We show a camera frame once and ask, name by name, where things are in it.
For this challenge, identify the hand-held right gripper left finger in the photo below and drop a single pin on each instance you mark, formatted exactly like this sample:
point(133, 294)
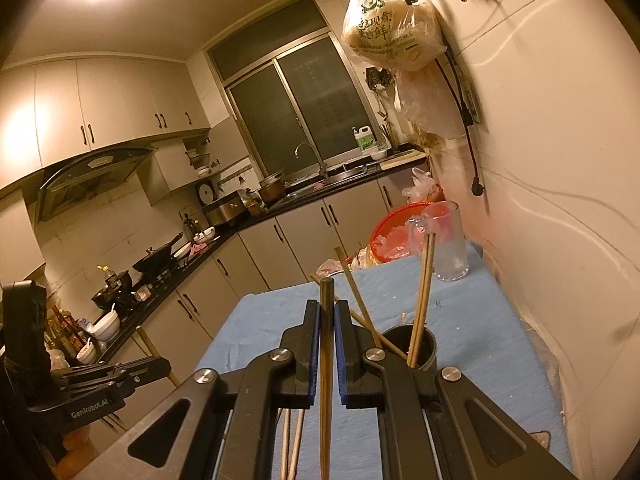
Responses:
point(314, 360)

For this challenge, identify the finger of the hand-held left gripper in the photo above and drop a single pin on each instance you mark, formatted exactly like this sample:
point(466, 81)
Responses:
point(95, 387)
point(110, 367)

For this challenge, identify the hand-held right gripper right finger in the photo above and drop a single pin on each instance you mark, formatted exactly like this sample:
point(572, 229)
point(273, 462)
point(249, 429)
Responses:
point(340, 355)

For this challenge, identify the tan bamboo chopstick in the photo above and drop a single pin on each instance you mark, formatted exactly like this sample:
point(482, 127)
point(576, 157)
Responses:
point(326, 435)
point(147, 342)
point(297, 450)
point(285, 450)

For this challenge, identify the dark perforated utensil holder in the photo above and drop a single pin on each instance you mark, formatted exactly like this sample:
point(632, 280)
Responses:
point(430, 350)

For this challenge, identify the bunch of wooden chopsticks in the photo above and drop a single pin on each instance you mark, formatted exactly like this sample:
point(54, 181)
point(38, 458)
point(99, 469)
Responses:
point(425, 285)

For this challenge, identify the cluster of sauce bottles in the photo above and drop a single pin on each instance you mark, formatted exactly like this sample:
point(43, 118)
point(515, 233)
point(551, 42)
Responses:
point(67, 332)

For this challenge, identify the large white bowl with spoon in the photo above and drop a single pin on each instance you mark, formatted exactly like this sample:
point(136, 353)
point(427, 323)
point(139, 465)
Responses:
point(107, 327)

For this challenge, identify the black cooking pot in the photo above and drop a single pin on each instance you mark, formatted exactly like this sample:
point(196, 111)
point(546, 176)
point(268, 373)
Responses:
point(107, 297)

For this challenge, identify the gas stove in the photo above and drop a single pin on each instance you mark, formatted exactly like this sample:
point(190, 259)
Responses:
point(150, 282)

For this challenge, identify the black wok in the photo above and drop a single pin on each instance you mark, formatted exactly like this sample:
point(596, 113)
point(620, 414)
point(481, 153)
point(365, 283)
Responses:
point(152, 260)

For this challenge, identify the red plastic basket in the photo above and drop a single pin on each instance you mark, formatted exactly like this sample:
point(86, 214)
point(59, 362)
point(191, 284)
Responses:
point(390, 230)

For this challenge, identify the blue tablecloth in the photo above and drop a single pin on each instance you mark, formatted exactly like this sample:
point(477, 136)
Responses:
point(475, 340)

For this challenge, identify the clear glass pitcher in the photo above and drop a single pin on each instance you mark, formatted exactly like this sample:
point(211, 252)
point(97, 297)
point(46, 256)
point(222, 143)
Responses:
point(450, 255)

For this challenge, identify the black kitchen countertop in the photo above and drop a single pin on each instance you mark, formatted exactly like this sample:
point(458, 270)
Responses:
point(227, 234)

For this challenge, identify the dark kettle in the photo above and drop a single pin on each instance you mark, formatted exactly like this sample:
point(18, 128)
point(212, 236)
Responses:
point(190, 227)

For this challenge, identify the small white bowl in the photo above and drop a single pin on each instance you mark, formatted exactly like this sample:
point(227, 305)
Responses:
point(205, 236)

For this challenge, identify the black range hood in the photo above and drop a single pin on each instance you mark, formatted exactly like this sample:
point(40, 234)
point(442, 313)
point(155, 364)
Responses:
point(90, 175)

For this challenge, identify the silver countertop appliance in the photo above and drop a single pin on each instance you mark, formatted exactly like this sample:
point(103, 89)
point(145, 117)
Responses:
point(222, 212)

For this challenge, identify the copper cooking pot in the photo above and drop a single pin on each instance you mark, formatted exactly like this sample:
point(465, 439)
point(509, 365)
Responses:
point(272, 190)

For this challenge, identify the steel sink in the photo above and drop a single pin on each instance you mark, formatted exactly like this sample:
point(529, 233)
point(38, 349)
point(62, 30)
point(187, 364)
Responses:
point(345, 174)

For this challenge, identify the white crumpled plastic bag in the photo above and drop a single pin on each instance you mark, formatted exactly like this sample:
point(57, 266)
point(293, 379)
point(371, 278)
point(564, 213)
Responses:
point(420, 187)

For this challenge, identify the chrome kitchen faucet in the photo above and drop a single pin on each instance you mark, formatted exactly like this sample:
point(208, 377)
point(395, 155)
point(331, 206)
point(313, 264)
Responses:
point(322, 167)

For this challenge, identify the wooden cutting board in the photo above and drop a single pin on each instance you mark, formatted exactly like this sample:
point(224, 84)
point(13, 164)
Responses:
point(405, 160)

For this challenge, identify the green detergent bottle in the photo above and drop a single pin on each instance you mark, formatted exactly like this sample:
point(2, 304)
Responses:
point(364, 141)

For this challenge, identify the dark chopstick set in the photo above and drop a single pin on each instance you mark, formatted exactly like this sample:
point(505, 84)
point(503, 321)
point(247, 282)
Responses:
point(385, 131)

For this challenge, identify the kitchen window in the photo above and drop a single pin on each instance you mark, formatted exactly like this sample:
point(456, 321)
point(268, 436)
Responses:
point(265, 115)

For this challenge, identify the beige upper kitchen cabinets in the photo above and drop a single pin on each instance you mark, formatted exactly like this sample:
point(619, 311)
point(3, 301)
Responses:
point(115, 95)

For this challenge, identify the hanging clear plastic bags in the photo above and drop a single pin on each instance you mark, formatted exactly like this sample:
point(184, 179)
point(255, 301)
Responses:
point(430, 100)

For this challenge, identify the hanging bag of flatbread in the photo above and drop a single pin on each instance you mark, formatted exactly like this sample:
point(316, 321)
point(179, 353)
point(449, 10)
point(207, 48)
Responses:
point(395, 30)

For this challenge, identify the wall shelf with dishes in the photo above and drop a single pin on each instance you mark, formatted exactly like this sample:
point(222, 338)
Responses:
point(200, 160)

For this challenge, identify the wall power outlet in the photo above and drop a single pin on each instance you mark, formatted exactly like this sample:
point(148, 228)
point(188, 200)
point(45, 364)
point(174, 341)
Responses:
point(470, 102)

